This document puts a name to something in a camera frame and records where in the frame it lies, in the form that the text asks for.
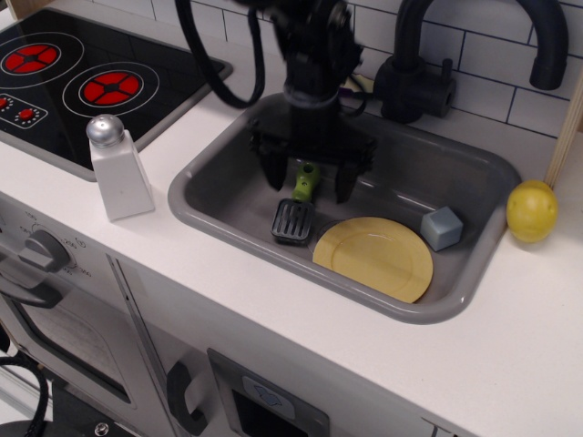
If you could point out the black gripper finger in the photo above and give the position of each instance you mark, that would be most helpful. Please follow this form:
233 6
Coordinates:
345 180
274 166

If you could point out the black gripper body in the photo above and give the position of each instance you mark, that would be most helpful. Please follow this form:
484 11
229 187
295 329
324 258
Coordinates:
321 134

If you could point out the green handled grey spatula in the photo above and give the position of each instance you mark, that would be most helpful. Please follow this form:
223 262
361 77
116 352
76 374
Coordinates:
293 219

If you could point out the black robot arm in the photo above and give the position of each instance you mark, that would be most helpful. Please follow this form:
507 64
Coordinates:
319 50

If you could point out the yellow plate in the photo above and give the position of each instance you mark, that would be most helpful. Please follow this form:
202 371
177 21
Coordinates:
379 253

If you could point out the grey sink basin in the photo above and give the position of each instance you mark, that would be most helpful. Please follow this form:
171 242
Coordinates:
224 193

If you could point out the black faucet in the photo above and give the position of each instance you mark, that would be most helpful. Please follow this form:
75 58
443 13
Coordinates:
407 90

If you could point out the grey cube block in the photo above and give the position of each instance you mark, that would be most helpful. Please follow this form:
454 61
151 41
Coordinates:
441 228

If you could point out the white salt shaker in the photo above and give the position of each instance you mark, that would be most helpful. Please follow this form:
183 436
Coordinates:
121 178

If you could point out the yellow lemon toy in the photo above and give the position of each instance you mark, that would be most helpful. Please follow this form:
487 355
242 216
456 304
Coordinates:
531 211

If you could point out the black toy stovetop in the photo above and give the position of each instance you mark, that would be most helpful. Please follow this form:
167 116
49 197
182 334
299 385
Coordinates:
58 71

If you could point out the grey dishwasher panel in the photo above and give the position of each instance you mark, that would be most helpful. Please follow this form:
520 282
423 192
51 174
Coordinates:
255 406

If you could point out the grey oven knob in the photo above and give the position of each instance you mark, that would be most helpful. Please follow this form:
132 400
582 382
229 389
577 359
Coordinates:
45 252

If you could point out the white toy oven door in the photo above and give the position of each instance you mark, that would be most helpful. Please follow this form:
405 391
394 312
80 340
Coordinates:
89 340

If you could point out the wooden frame post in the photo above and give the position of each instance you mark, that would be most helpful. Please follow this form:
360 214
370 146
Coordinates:
570 127

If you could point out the grey cabinet door handle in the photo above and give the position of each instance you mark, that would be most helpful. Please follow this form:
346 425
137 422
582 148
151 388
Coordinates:
178 380

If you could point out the grey oven door handle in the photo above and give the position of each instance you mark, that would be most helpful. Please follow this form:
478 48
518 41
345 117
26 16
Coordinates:
27 285

